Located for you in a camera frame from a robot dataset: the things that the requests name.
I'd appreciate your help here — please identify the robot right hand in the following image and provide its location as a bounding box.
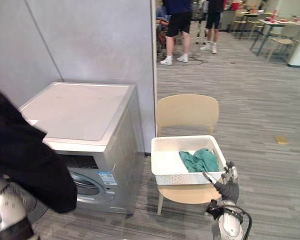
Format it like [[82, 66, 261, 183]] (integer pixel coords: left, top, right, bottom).
[[202, 161, 241, 202]]

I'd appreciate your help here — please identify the white plastic laundry basket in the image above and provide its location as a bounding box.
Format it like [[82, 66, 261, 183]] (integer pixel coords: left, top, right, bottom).
[[150, 134, 227, 186]]

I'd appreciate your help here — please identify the silver front-loading washing machine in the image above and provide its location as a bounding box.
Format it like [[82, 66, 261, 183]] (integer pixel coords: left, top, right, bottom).
[[18, 81, 145, 216]]

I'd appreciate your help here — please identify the green cloth garment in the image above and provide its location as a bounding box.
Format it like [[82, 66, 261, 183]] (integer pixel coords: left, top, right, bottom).
[[178, 147, 220, 173]]

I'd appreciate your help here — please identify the yellow flat floor object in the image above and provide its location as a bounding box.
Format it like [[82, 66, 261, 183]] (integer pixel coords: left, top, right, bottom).
[[274, 135, 291, 146]]

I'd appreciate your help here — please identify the beige wooden chair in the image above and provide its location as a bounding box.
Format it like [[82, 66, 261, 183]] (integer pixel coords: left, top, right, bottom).
[[155, 94, 224, 216]]

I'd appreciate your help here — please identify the blue white appliance sticker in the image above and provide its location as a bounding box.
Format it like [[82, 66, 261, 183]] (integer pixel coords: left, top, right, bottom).
[[97, 171, 118, 186]]

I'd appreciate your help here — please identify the beige dining chair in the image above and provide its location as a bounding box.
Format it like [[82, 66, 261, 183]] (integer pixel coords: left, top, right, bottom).
[[232, 9, 249, 39], [246, 18, 266, 41], [265, 24, 300, 63]]

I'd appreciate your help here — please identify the person standing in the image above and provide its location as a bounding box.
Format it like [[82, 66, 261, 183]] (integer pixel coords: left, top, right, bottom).
[[199, 0, 226, 55], [159, 0, 194, 66]]

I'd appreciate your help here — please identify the white dining table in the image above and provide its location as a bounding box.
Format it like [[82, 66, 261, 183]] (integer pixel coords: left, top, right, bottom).
[[249, 17, 300, 57]]

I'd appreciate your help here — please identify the person seated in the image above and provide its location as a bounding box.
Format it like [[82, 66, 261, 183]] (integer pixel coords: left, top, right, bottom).
[[155, 4, 173, 57]]

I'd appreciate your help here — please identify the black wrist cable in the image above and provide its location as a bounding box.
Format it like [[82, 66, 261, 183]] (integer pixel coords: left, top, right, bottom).
[[233, 206, 254, 240]]

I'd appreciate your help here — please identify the black floor cable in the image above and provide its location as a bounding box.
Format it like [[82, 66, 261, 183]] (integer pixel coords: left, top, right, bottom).
[[181, 51, 209, 67]]

